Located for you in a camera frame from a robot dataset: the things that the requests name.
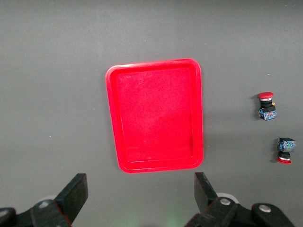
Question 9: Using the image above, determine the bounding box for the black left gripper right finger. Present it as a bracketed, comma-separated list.
[184, 172, 296, 227]

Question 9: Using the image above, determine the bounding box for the red mushroom push button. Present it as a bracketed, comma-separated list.
[276, 137, 296, 164]
[257, 91, 277, 122]

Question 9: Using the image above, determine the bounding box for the red plastic tray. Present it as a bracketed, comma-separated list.
[105, 58, 204, 175]

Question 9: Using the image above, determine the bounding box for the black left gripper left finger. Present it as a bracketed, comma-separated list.
[0, 173, 89, 227]

